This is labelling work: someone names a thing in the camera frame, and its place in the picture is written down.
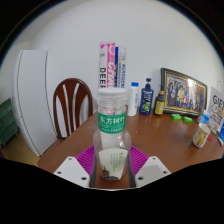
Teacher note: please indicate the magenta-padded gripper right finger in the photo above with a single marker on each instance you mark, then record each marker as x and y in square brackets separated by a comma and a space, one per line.
[151, 170]

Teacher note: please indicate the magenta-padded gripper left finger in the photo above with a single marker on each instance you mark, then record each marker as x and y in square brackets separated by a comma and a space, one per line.
[71, 170]

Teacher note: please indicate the clear green-labelled drink bottle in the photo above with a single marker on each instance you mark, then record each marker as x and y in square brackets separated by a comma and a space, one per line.
[112, 133]

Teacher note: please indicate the green wrapped soap bar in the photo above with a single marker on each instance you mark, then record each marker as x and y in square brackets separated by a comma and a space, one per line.
[188, 119]
[176, 116]

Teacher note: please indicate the white yellow-rimmed enamel mug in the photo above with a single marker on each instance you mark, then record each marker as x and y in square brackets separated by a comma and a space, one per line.
[200, 135]

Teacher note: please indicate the dark wooden chair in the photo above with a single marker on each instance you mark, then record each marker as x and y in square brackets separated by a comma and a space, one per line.
[61, 110]

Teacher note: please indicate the amber pump bottle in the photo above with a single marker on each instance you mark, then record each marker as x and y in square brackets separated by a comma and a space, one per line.
[159, 106]

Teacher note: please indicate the dark blue pump bottle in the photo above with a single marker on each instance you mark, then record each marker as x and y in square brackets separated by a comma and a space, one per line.
[146, 100]

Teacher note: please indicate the white blue-capped bottle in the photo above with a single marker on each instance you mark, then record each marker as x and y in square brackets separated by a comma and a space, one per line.
[132, 100]

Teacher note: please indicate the white refrigerator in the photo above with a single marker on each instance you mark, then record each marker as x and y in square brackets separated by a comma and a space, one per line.
[33, 100]

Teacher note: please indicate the green cabinet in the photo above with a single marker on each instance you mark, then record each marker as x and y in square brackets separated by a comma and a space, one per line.
[6, 121]

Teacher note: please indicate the framed group photo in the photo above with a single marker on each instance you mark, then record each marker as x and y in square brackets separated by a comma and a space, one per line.
[183, 93]

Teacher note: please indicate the white paper gift bag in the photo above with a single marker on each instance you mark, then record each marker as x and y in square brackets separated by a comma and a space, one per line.
[217, 106]

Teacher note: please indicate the white green tall box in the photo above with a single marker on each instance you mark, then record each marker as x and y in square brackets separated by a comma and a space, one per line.
[121, 66]

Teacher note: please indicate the white pink tall box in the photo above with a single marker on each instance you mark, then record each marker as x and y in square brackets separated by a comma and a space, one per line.
[107, 65]

